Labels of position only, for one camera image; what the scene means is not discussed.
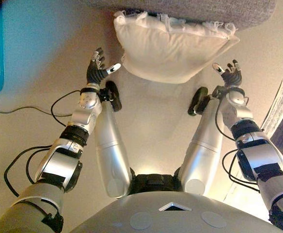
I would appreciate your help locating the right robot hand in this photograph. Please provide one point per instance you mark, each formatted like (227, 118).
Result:
(232, 76)

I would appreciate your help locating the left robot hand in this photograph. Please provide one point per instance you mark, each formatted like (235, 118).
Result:
(94, 72)

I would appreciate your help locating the white fringed cushion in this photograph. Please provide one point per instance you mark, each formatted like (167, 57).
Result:
(170, 53)

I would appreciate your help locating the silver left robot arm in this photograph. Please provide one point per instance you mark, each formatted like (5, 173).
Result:
(83, 116)

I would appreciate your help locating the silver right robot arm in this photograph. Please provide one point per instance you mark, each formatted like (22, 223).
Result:
(260, 155)

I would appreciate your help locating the grey patterned mat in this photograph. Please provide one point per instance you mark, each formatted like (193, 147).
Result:
(282, 114)

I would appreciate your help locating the grey fabric armchair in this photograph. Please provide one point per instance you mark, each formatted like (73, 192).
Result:
(204, 9)

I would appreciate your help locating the silver left robot leg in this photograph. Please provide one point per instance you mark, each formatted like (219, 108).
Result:
(110, 145)

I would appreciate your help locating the silver robot leg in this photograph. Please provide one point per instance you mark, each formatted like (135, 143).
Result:
(204, 150)
(110, 145)

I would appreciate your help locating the silver right robot leg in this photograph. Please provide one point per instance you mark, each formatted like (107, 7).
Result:
(204, 150)

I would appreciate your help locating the silver robot torso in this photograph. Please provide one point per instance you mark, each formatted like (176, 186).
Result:
(170, 218)

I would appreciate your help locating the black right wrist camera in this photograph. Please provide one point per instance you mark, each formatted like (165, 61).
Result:
(217, 92)

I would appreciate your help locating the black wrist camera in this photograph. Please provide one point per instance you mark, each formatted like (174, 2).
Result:
(105, 94)
(217, 92)

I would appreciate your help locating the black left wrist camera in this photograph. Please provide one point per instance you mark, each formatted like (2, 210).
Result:
(105, 94)

